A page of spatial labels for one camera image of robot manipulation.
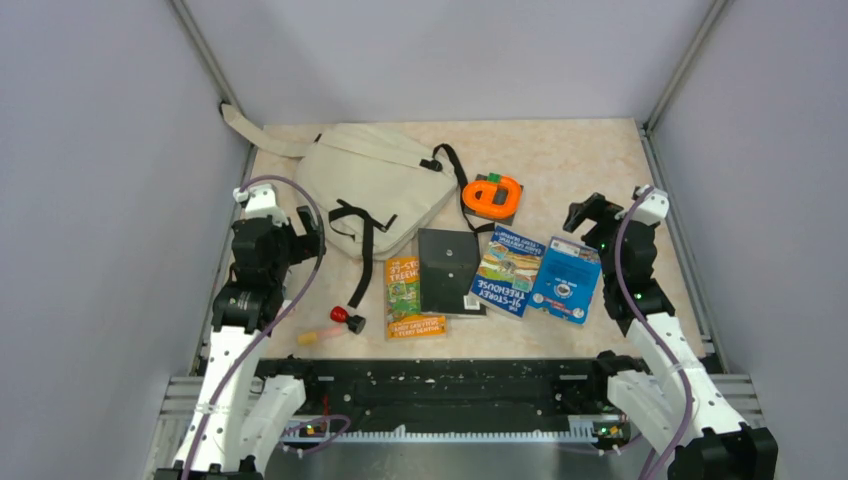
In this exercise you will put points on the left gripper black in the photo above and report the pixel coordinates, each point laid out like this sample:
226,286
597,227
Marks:
308,242

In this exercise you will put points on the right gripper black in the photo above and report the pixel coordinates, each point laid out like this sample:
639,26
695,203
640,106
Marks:
596,208

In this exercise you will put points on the beige canvas student bag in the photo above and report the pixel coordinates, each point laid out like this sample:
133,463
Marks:
374,187

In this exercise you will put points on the blue 91-storey treehouse book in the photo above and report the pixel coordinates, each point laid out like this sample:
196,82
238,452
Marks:
506,274

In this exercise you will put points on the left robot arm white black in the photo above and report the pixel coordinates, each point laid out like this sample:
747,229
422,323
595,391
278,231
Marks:
227,438

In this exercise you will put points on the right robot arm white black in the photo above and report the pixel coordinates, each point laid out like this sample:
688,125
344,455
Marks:
693,430

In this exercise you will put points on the light blue book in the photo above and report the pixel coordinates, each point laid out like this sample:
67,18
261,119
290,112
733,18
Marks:
566,281

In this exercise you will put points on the red black stamp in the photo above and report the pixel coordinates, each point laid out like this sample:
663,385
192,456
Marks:
353,321

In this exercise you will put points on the yellow pink highlighter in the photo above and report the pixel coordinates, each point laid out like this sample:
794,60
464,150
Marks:
317,336

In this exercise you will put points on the black square pad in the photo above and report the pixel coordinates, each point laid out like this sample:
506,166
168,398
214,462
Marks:
513,205

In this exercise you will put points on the orange tape dispenser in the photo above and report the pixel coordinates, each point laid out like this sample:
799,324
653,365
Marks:
493,197

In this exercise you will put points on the orange treehouse book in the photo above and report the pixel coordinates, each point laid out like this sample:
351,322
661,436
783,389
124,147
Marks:
404,319

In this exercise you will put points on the black notebook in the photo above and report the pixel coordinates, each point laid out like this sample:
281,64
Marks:
448,263

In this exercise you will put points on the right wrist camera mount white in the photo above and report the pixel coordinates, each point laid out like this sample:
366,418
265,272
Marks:
654,206

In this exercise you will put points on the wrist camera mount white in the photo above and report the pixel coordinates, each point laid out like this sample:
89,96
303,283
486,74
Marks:
654,206
259,201

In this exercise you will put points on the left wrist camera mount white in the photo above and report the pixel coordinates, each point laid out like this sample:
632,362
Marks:
259,201

